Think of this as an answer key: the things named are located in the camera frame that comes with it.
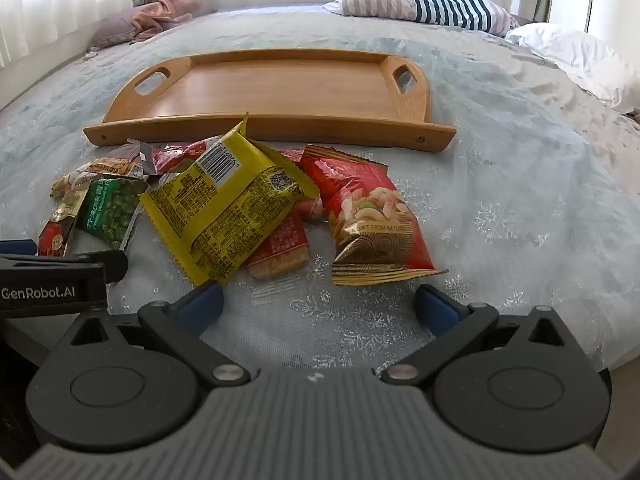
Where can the wooden tray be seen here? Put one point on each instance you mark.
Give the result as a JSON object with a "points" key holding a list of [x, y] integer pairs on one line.
{"points": [[280, 90]]}

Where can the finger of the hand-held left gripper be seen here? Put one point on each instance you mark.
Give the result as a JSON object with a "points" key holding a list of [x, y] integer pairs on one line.
{"points": [[17, 248]]}

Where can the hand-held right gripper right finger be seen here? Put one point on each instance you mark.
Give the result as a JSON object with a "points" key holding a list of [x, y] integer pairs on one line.
{"points": [[435, 307]]}

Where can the clear nut packet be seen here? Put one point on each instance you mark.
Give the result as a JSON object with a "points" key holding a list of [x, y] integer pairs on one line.
{"points": [[67, 182]]}

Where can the blue grey striped pillow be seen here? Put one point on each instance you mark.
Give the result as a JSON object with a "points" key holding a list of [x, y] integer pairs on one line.
{"points": [[425, 2]]}

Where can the red gold nut packet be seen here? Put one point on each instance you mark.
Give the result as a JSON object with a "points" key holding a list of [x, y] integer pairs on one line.
{"points": [[370, 210]]}

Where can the red wafer packet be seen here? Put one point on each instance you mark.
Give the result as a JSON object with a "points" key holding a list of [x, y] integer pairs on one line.
{"points": [[280, 252]]}

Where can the purple pillow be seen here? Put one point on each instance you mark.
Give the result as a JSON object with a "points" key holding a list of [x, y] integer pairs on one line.
{"points": [[112, 30]]}

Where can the small red gold packet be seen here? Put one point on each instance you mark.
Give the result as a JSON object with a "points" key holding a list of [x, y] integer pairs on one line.
{"points": [[52, 237]]}

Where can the green pea packet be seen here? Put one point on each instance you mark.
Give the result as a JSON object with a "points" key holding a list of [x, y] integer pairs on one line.
{"points": [[112, 210]]}

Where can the yellow snack packet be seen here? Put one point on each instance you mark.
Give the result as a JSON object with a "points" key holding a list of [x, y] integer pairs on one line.
{"points": [[225, 210]]}

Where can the white pillow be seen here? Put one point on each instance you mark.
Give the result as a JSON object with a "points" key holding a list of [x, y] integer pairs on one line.
{"points": [[565, 50]]}

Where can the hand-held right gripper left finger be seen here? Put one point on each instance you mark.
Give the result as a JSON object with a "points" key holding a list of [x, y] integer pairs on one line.
{"points": [[202, 305]]}

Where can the small pink packet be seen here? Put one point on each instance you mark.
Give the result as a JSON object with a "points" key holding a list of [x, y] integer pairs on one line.
{"points": [[314, 210]]}

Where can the small round object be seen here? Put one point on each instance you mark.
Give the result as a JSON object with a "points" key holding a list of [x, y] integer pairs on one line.
{"points": [[91, 52]]}

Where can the pink cloth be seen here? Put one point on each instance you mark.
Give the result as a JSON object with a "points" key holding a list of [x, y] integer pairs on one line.
{"points": [[165, 15]]}

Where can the red silver snack packet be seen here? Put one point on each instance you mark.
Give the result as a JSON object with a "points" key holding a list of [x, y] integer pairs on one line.
{"points": [[175, 156]]}

